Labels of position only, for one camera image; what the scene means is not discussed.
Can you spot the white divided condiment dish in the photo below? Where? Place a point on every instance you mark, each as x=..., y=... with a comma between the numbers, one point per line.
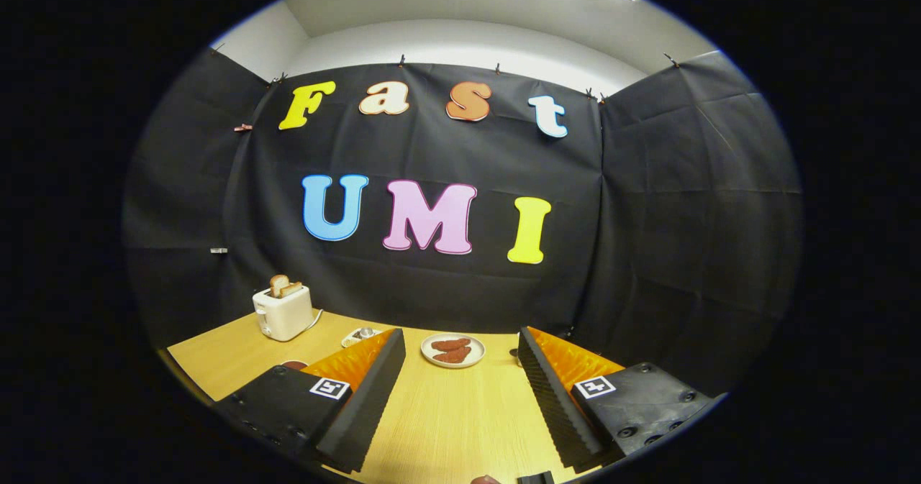
x=350, y=339

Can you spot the black backdrop cloth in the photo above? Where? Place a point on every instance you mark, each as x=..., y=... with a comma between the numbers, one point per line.
x=446, y=290

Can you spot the white round plate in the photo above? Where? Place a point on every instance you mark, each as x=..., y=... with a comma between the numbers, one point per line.
x=429, y=354

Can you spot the white toaster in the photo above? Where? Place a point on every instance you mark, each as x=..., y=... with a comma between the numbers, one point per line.
x=286, y=317

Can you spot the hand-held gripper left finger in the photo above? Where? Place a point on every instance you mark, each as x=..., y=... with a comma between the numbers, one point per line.
x=363, y=412

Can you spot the toast slice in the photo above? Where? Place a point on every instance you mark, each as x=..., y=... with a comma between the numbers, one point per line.
x=293, y=288
x=278, y=282

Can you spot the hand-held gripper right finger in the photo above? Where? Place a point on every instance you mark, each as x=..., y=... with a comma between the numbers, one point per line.
x=557, y=412

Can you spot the brown sausage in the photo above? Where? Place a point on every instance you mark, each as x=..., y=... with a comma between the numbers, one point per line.
x=453, y=356
x=450, y=344

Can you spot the wooden table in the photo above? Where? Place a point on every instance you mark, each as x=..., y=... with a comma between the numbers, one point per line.
x=460, y=419

